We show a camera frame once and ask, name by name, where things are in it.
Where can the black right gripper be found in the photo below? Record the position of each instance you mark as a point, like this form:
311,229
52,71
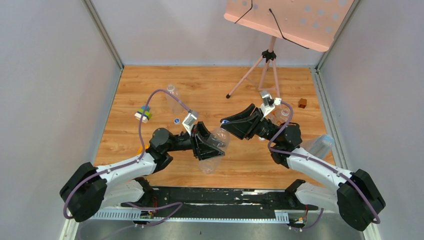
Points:
243,129

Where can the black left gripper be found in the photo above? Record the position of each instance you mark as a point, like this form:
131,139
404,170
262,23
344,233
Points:
195,141

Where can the clear bottle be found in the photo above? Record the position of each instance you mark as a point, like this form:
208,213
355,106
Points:
216,146
172,99

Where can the orange label plastic bottle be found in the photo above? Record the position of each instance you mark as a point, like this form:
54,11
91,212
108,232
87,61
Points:
279,115

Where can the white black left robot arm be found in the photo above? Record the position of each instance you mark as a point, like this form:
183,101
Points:
92,188

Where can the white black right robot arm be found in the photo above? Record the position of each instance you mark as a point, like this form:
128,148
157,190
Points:
324,169

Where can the small brown cube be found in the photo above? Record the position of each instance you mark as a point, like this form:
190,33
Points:
302,103

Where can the yellow triangular toy block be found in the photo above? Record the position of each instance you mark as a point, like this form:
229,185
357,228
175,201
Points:
142,148

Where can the stacked toy building blocks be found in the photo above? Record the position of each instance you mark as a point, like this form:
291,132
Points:
143,113

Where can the pink music stand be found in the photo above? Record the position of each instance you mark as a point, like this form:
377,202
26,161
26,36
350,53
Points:
309,24

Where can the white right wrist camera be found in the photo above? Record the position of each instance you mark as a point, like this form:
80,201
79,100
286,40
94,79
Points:
268,103

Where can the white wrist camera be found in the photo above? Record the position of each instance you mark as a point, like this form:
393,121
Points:
189,121
268,103

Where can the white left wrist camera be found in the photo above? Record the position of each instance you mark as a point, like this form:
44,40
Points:
189,121

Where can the black metal base rail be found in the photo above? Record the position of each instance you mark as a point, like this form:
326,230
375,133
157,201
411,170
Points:
221,202

